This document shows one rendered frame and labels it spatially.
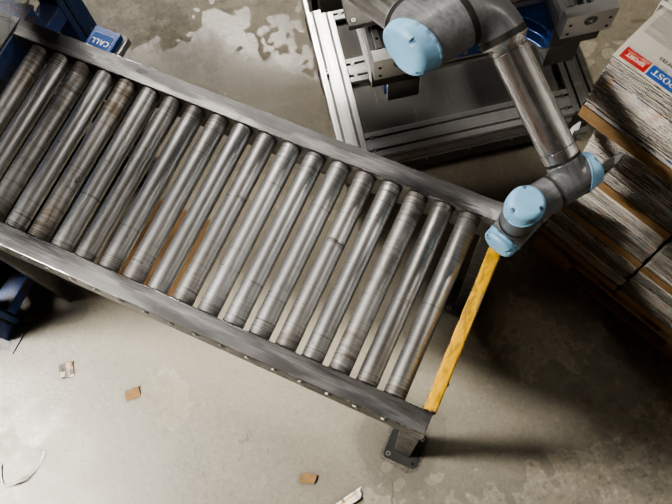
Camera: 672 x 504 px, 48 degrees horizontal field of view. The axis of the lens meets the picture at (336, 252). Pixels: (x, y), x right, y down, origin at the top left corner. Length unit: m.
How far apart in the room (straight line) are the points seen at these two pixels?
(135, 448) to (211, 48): 1.46
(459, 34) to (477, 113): 1.05
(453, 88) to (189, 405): 1.33
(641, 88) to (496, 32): 0.33
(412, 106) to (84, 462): 1.54
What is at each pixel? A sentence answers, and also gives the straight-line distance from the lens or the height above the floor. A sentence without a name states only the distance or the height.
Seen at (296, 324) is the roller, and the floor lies 0.80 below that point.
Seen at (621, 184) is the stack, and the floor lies 0.69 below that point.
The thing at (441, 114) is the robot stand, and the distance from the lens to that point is 2.52.
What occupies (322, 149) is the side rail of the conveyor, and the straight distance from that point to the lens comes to 1.81.
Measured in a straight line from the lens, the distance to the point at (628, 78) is 1.67.
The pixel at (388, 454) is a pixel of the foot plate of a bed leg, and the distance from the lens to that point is 2.42.
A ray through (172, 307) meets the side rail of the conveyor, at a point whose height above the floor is 0.80.
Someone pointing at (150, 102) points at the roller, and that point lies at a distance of 1.96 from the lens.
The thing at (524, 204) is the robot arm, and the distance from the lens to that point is 1.52.
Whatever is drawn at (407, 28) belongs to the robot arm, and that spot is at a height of 1.22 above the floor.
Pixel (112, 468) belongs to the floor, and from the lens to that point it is 2.56.
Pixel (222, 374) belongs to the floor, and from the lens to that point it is 2.50.
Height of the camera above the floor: 2.42
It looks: 71 degrees down
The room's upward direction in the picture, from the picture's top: 11 degrees counter-clockwise
